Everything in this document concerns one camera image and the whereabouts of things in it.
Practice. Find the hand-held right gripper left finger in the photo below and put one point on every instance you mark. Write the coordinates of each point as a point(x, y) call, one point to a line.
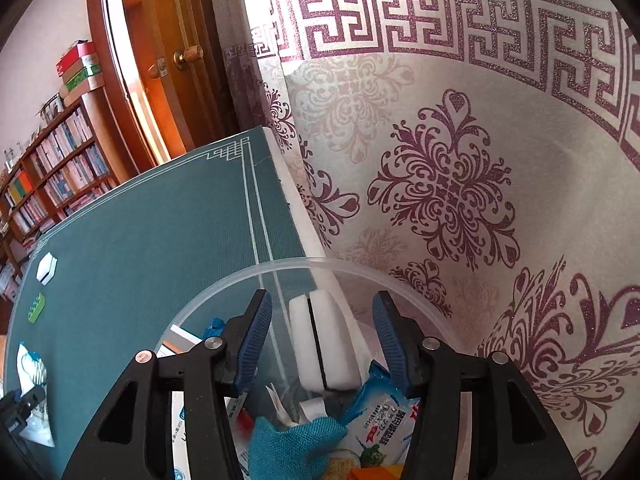
point(252, 345)

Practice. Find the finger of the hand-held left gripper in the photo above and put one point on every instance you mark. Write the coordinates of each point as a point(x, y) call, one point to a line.
point(34, 396)
point(10, 417)

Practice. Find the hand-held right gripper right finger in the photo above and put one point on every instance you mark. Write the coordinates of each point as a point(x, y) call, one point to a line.
point(392, 355)

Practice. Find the blue and white snack packet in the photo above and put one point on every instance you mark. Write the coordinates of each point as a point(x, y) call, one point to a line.
point(32, 370)

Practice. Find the white sponge with black stripe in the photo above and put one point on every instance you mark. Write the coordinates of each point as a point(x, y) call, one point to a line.
point(47, 266)
point(340, 345)

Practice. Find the clear plastic container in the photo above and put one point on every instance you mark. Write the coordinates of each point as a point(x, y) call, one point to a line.
point(300, 260)

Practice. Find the white medicine box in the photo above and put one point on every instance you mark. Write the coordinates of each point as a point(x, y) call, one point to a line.
point(180, 425)

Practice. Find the blue crinkled wrapper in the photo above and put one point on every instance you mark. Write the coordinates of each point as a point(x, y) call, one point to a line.
point(215, 327)

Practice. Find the blue white cracker packet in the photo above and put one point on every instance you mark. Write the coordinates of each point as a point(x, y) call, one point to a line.
point(375, 425)

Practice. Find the white roll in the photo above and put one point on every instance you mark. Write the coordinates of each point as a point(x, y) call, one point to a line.
point(312, 408)

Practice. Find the green block with blue dots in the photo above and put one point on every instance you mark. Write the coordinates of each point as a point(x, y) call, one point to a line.
point(37, 307)

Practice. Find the teal cloth bag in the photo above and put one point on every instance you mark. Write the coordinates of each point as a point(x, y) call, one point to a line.
point(290, 450)

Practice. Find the orange block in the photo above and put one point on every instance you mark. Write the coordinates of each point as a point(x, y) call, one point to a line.
point(375, 473)

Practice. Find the green table mat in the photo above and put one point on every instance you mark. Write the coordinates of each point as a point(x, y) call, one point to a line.
point(150, 240)

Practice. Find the patterned white purple curtain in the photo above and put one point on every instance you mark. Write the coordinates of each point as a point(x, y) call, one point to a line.
point(450, 160)

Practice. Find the rows of books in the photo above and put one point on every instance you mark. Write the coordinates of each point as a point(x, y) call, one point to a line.
point(65, 150)

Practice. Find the large wooden bookshelf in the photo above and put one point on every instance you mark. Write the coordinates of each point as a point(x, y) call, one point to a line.
point(87, 130)

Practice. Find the round wooden door knob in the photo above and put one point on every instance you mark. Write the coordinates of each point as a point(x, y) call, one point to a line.
point(189, 55)

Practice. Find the wooden door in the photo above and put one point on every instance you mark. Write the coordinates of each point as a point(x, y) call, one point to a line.
point(150, 60)

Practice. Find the cardboard box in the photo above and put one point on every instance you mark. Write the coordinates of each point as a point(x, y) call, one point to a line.
point(82, 94)

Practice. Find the green gift box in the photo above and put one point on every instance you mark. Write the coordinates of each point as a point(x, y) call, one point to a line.
point(82, 79)

